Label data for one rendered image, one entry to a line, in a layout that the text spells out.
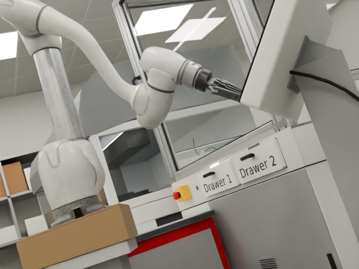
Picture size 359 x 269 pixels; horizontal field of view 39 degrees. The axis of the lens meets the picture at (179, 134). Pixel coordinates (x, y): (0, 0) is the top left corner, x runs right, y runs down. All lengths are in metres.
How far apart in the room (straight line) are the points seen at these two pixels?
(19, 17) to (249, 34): 0.81
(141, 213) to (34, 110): 3.77
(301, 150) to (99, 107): 1.51
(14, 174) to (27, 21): 4.02
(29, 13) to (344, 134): 1.15
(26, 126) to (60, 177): 4.75
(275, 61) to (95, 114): 1.98
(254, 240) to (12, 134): 4.61
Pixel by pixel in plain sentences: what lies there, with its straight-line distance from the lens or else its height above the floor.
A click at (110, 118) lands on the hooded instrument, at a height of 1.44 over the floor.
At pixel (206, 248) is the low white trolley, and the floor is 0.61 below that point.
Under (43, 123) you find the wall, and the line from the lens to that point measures 6.40.
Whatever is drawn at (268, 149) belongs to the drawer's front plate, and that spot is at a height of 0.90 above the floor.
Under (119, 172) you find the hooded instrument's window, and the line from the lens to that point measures 2.90.
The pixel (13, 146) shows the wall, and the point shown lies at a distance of 6.30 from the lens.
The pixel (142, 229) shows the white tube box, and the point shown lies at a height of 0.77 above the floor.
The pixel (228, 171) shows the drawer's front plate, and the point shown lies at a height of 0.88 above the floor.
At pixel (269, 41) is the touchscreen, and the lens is 1.06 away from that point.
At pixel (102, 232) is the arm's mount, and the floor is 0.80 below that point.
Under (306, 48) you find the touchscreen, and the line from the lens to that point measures 1.24.
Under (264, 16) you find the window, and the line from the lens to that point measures 1.91.
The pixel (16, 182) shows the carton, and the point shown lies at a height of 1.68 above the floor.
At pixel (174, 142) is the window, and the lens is 2.50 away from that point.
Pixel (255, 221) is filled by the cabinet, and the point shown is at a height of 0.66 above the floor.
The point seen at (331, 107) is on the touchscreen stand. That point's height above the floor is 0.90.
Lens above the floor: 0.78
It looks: 9 degrees up
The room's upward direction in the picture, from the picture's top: 19 degrees counter-clockwise
